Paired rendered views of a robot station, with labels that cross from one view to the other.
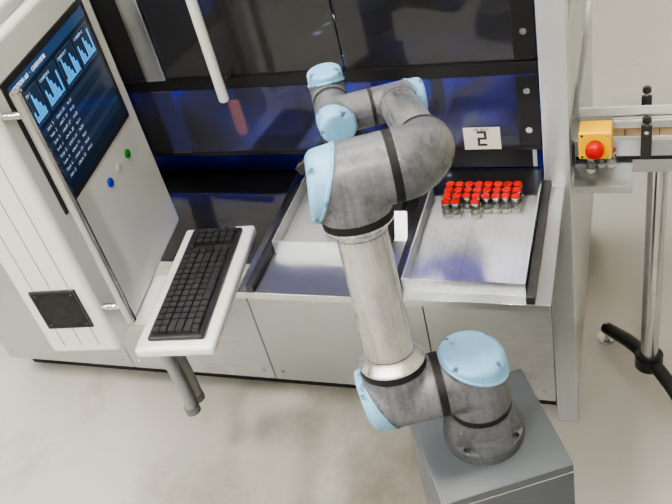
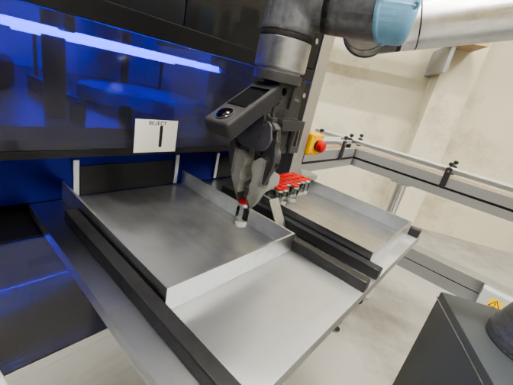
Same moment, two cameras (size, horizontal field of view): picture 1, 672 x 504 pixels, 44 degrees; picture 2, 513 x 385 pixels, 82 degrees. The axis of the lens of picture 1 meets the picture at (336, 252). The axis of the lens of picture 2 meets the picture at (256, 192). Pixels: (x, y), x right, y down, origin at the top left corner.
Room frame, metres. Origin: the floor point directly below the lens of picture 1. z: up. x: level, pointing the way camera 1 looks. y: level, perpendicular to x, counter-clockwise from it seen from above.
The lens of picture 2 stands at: (1.44, 0.39, 1.15)
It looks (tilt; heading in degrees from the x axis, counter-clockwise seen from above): 20 degrees down; 282
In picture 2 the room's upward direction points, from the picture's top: 12 degrees clockwise
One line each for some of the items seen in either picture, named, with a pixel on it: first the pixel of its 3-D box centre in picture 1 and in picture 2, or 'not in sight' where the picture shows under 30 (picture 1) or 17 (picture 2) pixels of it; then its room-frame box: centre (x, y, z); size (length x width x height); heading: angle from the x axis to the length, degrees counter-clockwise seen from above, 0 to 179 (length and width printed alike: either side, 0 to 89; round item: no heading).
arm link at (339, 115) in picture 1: (343, 114); (369, 11); (1.44, -0.08, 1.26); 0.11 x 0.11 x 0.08; 88
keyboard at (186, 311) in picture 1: (197, 278); not in sight; (1.63, 0.35, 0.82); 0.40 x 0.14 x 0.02; 162
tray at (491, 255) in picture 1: (474, 235); (324, 208); (1.41, -0.31, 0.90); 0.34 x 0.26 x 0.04; 154
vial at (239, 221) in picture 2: not in sight; (242, 214); (1.55, -0.06, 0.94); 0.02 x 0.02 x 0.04
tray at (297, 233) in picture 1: (343, 203); (177, 216); (1.66, -0.05, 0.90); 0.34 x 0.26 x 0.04; 155
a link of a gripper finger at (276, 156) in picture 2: not in sight; (265, 156); (1.53, -0.04, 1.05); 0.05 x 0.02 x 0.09; 154
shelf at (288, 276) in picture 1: (406, 231); (262, 226); (1.53, -0.17, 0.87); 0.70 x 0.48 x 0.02; 65
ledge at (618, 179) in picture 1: (603, 172); (291, 172); (1.55, -0.66, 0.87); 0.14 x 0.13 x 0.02; 155
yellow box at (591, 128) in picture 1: (595, 138); (308, 142); (1.52, -0.63, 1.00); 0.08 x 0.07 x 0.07; 155
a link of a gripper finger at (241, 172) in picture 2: not in sight; (247, 173); (1.56, -0.08, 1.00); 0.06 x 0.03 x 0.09; 64
